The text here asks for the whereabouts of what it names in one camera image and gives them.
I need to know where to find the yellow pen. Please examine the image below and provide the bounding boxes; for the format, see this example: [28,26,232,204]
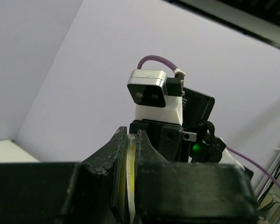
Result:
[126,133,137,224]

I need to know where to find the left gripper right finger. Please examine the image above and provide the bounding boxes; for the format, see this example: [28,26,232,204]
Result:
[134,130,258,224]

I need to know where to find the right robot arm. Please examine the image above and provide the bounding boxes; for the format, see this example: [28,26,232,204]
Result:
[127,84,254,179]

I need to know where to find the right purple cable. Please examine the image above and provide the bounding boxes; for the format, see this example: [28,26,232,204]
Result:
[138,55,280,201]

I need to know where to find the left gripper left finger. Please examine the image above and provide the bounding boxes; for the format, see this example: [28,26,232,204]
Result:
[0,126,127,224]

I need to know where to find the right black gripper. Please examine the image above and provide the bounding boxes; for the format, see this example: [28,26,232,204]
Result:
[129,119,197,162]

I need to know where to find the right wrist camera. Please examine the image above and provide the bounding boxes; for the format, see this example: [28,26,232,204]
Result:
[127,69,183,125]

